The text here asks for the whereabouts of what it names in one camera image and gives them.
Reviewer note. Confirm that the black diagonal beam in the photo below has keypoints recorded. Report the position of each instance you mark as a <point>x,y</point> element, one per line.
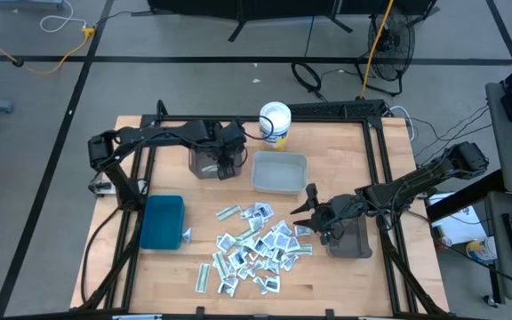
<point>465,195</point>

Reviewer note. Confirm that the white paper sheet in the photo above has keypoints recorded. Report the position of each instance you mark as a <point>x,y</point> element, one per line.
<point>460,226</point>

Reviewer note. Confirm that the black floor fan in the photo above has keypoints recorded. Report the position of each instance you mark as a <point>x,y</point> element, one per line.
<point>398,44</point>

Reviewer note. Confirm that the white packet red print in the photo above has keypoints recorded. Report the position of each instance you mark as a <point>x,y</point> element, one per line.
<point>232,276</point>

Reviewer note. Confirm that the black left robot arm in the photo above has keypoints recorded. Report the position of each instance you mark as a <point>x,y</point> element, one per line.
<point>158,134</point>

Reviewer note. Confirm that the white first aid packet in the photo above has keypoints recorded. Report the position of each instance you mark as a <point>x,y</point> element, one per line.
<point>247,212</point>
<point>258,280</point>
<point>264,210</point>
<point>289,263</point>
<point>292,244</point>
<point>256,222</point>
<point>278,255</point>
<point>282,241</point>
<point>242,272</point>
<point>282,228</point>
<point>272,266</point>
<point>256,268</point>
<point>187,234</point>
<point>269,240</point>
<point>228,288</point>
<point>238,258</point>
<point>226,242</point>
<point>302,230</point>
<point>260,247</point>

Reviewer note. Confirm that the crumpled drug facts packet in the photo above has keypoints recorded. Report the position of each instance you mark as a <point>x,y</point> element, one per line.
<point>262,290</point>

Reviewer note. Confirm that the antiseptic packet dark label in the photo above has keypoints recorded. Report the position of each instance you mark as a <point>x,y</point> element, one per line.
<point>272,284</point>

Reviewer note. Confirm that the silver mounting plate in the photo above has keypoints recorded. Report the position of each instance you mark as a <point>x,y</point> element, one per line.
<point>99,189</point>

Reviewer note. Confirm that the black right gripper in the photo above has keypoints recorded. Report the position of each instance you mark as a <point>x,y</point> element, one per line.
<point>342,213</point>

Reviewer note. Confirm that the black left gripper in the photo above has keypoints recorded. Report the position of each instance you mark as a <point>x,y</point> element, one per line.
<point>227,142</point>

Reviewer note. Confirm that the silver aluminium bar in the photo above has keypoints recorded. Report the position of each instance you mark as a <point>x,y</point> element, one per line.
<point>136,317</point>

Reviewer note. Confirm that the smoky translucent plastic bin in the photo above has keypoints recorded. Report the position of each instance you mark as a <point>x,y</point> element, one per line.
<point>354,246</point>
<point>198,171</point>

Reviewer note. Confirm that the black perforated bar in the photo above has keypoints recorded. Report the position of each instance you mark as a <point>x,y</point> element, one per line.
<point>336,109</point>

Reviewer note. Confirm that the black frame clamp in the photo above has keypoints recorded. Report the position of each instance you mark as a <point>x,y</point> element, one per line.
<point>330,312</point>
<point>201,311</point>

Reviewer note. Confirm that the teal plastic bin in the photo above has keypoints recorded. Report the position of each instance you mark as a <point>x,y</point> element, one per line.
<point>162,222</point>

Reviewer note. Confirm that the light grey plastic bin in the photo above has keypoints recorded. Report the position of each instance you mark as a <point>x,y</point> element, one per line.
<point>278,171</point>

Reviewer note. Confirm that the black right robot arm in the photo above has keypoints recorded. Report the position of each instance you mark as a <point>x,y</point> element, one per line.
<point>416,180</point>

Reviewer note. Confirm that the lying wipes canister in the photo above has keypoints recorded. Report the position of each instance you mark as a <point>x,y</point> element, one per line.
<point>482,250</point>

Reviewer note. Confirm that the green striped bandage wrapper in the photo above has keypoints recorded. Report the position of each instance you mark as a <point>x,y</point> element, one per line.
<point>221,265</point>
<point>228,212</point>
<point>209,168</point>
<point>304,249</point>
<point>202,277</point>
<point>247,234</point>

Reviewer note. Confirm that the black curtain partition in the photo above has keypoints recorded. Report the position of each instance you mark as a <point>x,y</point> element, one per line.
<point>282,6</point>

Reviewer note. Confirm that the Lysol wipes canister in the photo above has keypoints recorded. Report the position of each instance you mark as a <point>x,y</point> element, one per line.
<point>275,117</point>

